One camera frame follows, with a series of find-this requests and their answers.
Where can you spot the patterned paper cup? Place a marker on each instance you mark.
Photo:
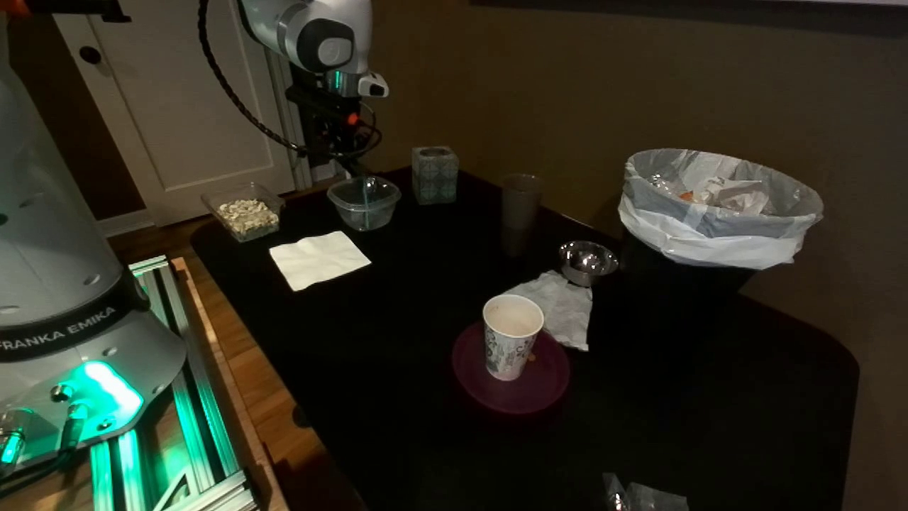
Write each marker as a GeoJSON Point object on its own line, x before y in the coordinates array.
{"type": "Point", "coordinates": [510, 345]}

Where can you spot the clear container of white pieces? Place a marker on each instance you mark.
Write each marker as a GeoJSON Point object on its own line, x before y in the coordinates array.
{"type": "Point", "coordinates": [244, 217]}

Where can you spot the clear plastic bowl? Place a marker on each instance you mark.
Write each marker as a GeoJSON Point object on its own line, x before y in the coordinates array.
{"type": "Point", "coordinates": [363, 206]}

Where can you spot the white paper napkin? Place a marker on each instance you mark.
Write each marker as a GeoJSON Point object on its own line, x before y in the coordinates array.
{"type": "Point", "coordinates": [319, 260]}

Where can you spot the grey tumbler cup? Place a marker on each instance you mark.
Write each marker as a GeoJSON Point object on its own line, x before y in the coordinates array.
{"type": "Point", "coordinates": [520, 213]}

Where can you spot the clear glass jar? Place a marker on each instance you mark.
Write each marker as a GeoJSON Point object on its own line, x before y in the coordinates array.
{"type": "Point", "coordinates": [434, 170]}

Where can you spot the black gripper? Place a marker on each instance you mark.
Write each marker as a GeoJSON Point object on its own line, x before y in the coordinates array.
{"type": "Point", "coordinates": [331, 124]}

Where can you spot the aluminium mounting frame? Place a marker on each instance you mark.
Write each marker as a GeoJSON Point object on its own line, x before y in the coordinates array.
{"type": "Point", "coordinates": [193, 426]}

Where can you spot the white panel door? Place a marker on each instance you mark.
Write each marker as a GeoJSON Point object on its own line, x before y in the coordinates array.
{"type": "Point", "coordinates": [161, 104]}

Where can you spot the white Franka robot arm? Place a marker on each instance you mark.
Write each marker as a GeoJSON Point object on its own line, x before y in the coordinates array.
{"type": "Point", "coordinates": [47, 257]}

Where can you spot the purple round plate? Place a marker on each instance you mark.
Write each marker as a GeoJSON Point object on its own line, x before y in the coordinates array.
{"type": "Point", "coordinates": [528, 386]}

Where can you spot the trash bin with white bag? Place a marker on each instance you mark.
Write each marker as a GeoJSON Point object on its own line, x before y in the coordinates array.
{"type": "Point", "coordinates": [720, 213]}

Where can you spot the small metal bowl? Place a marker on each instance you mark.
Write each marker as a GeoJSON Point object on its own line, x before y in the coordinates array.
{"type": "Point", "coordinates": [585, 260]}

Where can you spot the crumpled white cloth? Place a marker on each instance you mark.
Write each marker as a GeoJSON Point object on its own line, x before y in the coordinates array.
{"type": "Point", "coordinates": [568, 308]}

